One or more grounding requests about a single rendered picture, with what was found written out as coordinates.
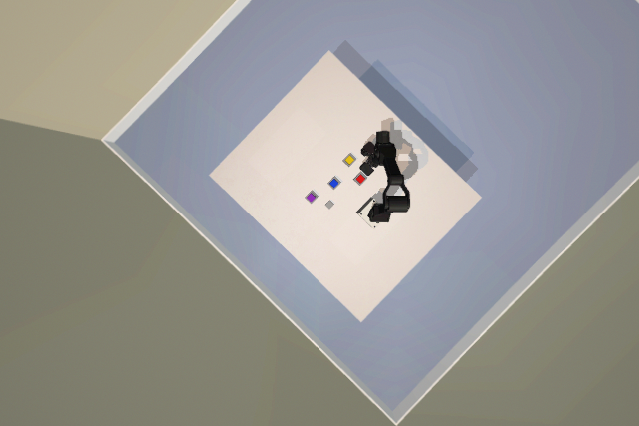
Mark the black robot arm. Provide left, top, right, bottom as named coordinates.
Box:
left=361, top=131, right=410, bottom=223

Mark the purple button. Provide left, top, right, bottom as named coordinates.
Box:
left=305, top=191, right=317, bottom=204

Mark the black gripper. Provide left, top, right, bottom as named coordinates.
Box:
left=359, top=153, right=379, bottom=176

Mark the red button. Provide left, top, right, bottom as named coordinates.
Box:
left=354, top=173, right=366, bottom=186

